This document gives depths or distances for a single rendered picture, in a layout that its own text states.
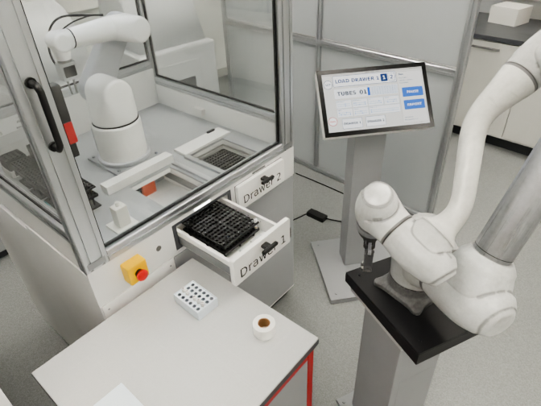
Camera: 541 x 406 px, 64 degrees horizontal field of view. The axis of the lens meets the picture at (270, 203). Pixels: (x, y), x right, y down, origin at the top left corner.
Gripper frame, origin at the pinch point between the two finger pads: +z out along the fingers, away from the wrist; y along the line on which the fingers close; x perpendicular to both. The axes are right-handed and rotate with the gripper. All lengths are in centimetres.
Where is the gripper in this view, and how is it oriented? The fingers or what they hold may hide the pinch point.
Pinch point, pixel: (367, 246)
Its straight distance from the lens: 145.3
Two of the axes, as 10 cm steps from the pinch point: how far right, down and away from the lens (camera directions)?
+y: 1.3, -9.2, 3.8
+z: 1.4, 3.9, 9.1
